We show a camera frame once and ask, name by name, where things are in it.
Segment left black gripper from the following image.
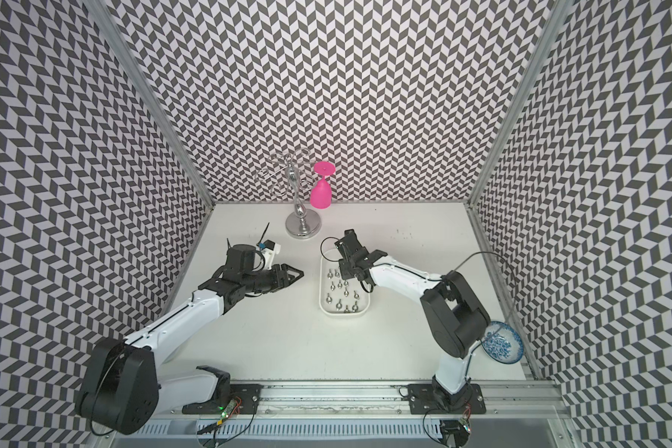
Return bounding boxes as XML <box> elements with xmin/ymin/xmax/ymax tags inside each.
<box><xmin>243</xmin><ymin>263</ymin><xmax>305</xmax><ymax>294</ymax></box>

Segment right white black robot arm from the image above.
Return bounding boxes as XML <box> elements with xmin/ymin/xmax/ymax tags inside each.
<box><xmin>334</xmin><ymin>230</ymin><xmax>491</xmax><ymax>397</ymax></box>

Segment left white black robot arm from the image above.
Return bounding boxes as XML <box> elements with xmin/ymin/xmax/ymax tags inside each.
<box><xmin>75</xmin><ymin>241</ymin><xmax>304</xmax><ymax>435</ymax></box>

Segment white rectangular storage tray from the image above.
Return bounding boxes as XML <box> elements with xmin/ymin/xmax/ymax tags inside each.
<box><xmin>318</xmin><ymin>249</ymin><xmax>371</xmax><ymax>317</ymax></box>

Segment pink plastic wine glass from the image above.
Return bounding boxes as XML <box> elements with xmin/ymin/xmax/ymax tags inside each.
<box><xmin>310</xmin><ymin>161</ymin><xmax>336</xmax><ymax>209</ymax></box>

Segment chrome glass holder stand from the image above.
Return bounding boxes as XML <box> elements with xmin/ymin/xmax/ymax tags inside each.
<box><xmin>257</xmin><ymin>151</ymin><xmax>322</xmax><ymax>240</ymax></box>

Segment blue patterned bowl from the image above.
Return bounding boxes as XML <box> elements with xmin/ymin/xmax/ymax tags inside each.
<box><xmin>482</xmin><ymin>321</ymin><xmax>525</xmax><ymax>365</ymax></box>

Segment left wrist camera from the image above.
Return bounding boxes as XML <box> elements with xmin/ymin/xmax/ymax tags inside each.
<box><xmin>258</xmin><ymin>240</ymin><xmax>281</xmax><ymax>257</ymax></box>

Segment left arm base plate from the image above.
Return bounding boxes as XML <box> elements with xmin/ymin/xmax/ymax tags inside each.
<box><xmin>181</xmin><ymin>383</ymin><xmax>263</xmax><ymax>416</ymax></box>

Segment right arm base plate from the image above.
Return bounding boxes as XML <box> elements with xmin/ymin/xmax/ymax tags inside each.
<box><xmin>406</xmin><ymin>383</ymin><xmax>487</xmax><ymax>416</ymax></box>

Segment aluminium front rail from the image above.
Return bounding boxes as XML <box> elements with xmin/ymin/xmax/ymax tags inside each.
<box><xmin>97</xmin><ymin>379</ymin><xmax>572</xmax><ymax>421</ymax></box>

